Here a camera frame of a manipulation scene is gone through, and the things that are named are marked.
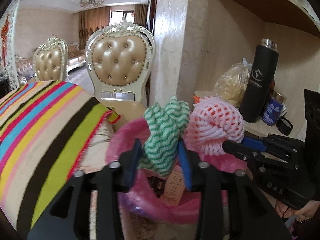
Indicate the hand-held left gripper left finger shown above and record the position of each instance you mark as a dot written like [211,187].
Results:
[132,160]

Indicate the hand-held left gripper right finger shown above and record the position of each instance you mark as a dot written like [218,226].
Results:
[185,167]

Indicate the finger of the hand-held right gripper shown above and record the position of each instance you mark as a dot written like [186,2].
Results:
[237,150]
[255,143]

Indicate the small pink foam fruit net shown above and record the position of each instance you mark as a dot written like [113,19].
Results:
[215,125]

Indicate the green white wavy cloth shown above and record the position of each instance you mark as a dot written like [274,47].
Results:
[160,135]

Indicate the pink trash bag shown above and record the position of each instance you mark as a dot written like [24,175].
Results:
[180,212]

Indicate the purple trash bag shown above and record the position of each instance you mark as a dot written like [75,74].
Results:
[135,203]

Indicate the person's right hand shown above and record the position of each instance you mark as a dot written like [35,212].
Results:
[305,212]

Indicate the dark brown packet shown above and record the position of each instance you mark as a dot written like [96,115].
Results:
[156,186]

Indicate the black tape roll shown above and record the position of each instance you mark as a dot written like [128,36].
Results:
[285,126]

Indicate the beige floral tablecloth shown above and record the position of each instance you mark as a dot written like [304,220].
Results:
[100,142]

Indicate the blue label jar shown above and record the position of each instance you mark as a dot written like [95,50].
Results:
[272,110]

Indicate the black thermos bottle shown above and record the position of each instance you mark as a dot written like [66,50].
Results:
[260,85]

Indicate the clear bag of food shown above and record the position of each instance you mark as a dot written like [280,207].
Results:
[232,85]

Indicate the striped colourful tablecloth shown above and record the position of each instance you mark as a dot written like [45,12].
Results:
[37,130]

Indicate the beige tufted carved chair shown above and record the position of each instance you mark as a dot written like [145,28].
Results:
[120,60]
[50,65]

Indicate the beige carved sofa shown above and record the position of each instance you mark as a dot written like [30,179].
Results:
[76,57]

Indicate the wooden corner shelf unit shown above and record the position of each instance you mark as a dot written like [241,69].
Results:
[250,2]

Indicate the carved white armchair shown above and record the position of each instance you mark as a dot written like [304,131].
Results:
[25,67]

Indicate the brown curtains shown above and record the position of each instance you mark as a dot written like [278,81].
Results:
[92,22]

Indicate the white lattice screen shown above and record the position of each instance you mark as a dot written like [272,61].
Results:
[12,55]

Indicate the red knot wall ornament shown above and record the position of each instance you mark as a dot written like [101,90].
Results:
[5,37]

